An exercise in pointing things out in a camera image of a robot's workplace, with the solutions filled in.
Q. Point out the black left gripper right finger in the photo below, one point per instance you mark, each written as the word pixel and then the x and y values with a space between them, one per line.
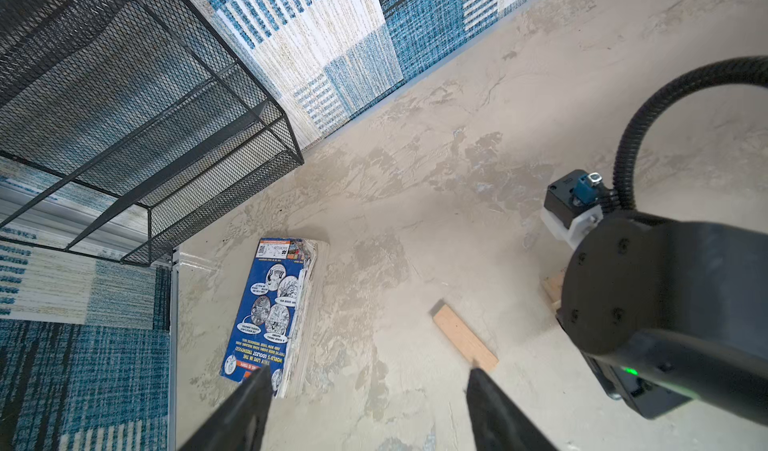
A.
pixel 497 423

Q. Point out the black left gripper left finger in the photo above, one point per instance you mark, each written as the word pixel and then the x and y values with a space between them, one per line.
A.
pixel 239 424

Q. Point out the plain wood block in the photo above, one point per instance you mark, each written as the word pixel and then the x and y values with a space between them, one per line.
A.
pixel 463 339

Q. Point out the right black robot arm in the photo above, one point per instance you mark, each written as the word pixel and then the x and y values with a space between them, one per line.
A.
pixel 667 312

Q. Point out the blue paperback comic book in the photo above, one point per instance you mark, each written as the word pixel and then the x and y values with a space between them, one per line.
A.
pixel 266 330

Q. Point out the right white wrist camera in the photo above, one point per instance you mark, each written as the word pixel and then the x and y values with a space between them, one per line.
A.
pixel 571 206

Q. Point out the black wire mesh shelf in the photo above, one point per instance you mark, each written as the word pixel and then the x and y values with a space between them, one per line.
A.
pixel 127 126

